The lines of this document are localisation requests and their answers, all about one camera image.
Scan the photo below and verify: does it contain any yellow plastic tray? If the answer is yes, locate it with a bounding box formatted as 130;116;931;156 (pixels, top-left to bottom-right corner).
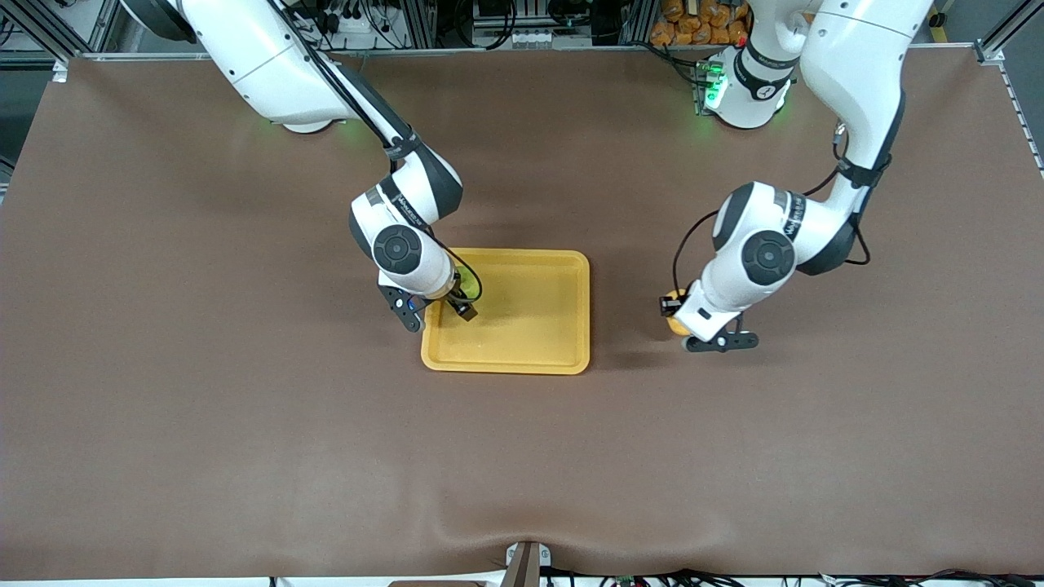
421;248;591;376

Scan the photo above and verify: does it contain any brown table mat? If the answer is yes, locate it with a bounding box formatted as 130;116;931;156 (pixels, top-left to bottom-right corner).
0;47;1044;581

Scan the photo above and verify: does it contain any white power box with plugs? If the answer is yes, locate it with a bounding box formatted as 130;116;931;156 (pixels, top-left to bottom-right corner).
316;0;386;51

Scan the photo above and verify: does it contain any bag of orange snacks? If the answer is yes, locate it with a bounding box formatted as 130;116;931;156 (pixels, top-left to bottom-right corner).
650;0;753;46

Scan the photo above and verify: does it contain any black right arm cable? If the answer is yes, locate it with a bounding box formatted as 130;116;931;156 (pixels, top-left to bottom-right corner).
273;0;484;309

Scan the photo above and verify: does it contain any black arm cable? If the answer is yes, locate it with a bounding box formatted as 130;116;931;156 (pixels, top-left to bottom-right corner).
673;121;872;298
273;0;484;309

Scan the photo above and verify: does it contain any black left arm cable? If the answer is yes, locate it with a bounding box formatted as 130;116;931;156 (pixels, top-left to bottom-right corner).
673;121;872;298

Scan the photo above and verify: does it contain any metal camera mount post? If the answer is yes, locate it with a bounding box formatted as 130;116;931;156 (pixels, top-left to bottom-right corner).
502;541;552;587

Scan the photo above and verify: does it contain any aluminium table edge rail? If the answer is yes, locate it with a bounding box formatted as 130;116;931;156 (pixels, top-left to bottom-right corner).
51;44;1009;82

